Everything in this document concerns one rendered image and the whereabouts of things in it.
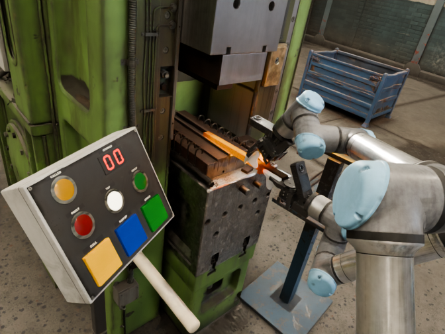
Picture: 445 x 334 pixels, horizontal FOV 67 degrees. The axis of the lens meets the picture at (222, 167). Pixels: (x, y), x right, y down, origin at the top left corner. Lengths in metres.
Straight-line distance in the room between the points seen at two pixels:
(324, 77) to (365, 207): 4.64
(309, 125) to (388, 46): 8.52
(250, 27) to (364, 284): 0.80
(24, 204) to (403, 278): 0.67
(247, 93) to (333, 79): 3.65
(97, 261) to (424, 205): 0.63
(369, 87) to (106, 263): 4.40
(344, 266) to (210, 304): 0.99
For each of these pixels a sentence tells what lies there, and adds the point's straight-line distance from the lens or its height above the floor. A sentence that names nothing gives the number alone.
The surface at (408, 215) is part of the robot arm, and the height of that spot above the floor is 1.32.
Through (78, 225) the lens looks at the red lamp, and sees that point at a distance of 0.77.
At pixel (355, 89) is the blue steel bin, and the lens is 4.95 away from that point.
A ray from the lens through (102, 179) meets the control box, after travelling 0.82.
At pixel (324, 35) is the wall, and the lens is 10.41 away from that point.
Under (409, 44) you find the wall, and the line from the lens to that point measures 9.20.
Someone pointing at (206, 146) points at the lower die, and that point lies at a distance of 1.30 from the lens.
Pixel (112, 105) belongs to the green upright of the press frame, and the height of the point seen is 1.19.
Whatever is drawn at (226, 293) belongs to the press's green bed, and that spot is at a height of 0.16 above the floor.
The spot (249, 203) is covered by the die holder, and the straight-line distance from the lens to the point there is 1.42.
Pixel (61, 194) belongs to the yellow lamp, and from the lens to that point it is 0.75.
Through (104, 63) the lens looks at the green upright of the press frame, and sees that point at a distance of 1.03.
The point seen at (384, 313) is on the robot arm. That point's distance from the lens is 0.60.
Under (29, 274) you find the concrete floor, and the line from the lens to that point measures 2.22.
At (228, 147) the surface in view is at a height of 1.01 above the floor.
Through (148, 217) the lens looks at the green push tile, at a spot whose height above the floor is 1.02.
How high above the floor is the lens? 1.60
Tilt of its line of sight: 31 degrees down
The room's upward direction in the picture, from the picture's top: 9 degrees clockwise
